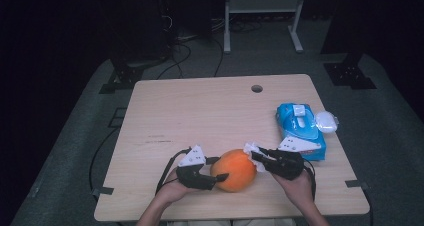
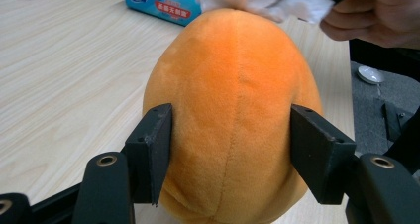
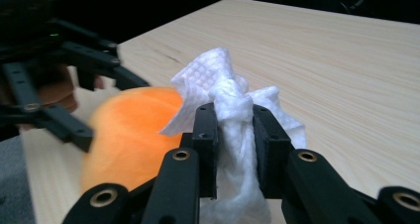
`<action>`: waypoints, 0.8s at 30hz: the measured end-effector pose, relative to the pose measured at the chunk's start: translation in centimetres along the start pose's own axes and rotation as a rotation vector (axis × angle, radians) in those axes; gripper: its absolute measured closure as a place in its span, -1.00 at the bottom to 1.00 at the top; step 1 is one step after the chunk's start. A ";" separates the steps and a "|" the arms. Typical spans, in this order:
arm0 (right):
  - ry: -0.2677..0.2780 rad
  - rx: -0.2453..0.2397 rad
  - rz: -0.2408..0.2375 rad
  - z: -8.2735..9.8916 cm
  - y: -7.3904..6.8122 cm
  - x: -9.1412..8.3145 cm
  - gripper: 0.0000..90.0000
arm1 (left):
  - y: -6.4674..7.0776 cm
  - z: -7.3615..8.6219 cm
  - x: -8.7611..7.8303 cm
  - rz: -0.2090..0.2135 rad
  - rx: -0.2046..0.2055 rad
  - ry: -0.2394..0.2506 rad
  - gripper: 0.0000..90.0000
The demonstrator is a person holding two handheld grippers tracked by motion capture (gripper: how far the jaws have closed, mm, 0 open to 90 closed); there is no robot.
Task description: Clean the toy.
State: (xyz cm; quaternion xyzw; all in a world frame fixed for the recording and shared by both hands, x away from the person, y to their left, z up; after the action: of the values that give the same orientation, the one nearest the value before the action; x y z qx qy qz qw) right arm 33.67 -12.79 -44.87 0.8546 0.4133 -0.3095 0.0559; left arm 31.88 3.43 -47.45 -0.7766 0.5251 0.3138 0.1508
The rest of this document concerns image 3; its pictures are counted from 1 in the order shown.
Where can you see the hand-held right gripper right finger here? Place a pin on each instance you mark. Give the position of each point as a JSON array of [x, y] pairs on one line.
[[270, 144]]

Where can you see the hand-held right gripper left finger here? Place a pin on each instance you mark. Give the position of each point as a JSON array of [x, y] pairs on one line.
[[206, 141]]

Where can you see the white wet wipe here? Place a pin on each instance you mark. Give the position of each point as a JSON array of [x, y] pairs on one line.
[[237, 171]]

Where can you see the orange plush toy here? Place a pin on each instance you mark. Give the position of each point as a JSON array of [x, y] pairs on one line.
[[128, 141]]

